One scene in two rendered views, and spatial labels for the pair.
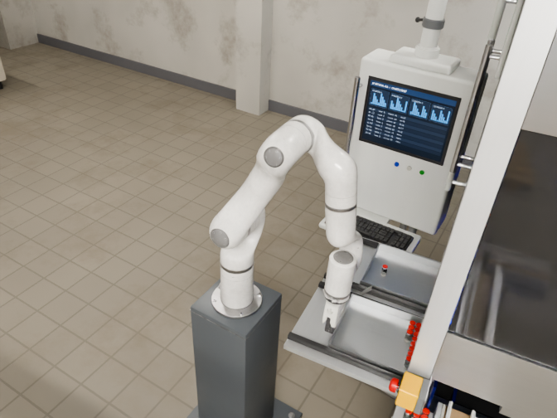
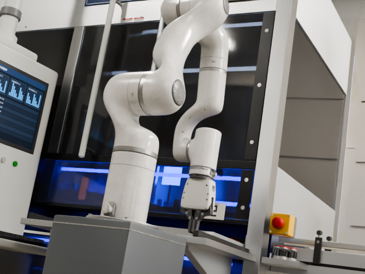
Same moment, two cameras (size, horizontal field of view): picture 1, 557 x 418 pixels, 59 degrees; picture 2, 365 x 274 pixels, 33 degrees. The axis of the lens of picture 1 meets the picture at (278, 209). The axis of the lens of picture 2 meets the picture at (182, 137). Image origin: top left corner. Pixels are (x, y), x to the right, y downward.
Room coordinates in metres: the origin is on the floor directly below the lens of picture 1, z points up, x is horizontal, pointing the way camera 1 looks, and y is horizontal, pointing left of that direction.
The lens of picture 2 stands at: (1.03, 1.72, 0.71)
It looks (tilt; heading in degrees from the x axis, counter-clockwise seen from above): 14 degrees up; 276
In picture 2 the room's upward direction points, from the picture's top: 9 degrees clockwise
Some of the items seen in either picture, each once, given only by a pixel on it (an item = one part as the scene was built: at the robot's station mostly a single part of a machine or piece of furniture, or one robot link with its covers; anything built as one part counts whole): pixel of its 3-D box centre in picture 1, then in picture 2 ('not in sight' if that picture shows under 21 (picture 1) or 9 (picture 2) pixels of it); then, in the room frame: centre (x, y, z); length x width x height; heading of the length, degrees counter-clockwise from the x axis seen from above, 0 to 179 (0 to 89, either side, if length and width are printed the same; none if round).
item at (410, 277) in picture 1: (410, 278); not in sight; (1.44, -0.54, 0.90); 0.34 x 0.26 x 0.04; 66
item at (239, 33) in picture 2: not in sight; (214, 85); (1.16, -0.53, 1.50); 0.43 x 0.01 x 0.59; 156
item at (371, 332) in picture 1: (387, 337); (197, 241); (1.13, -0.40, 0.90); 0.34 x 0.26 x 0.04; 67
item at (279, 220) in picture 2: (395, 386); (278, 223); (0.87, -0.37, 0.99); 0.04 x 0.04 x 0.04; 66
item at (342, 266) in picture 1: (341, 272); (205, 149); (1.14, -0.21, 1.17); 0.09 x 0.08 x 0.13; 154
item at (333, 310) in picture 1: (334, 304); (199, 193); (1.14, -0.20, 1.03); 0.10 x 0.07 x 0.11; 156
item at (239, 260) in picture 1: (242, 230); (132, 114); (1.33, 0.12, 1.16); 0.19 x 0.12 x 0.24; 154
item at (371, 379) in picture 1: (380, 304); (144, 241); (1.31, -0.40, 0.87); 0.70 x 0.48 x 0.02; 156
